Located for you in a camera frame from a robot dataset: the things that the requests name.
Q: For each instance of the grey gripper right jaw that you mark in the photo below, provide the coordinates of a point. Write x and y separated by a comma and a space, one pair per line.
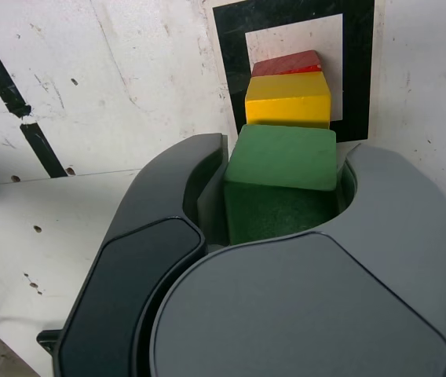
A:
305, 314

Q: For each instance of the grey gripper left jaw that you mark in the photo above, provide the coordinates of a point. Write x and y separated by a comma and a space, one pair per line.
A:
136, 275

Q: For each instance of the green cube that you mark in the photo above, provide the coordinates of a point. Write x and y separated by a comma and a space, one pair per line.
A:
282, 173

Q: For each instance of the yellow cube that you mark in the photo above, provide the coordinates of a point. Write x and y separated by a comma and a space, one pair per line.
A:
286, 102

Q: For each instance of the red cube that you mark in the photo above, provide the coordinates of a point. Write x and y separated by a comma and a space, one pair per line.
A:
286, 64

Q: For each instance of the black tape square outline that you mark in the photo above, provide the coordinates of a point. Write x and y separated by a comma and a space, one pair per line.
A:
227, 59

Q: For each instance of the black tape strip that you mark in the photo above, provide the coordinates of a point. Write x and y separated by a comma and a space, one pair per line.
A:
38, 145

